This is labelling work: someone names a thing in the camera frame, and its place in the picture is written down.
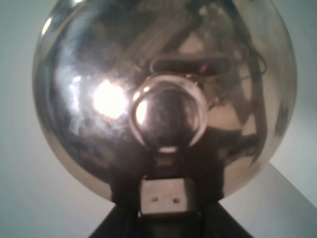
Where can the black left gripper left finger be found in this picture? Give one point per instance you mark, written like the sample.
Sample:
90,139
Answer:
123,219

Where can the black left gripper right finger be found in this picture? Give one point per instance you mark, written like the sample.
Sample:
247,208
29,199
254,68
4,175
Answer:
213,220

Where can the stainless steel teapot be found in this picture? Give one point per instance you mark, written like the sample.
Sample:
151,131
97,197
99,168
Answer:
133,95

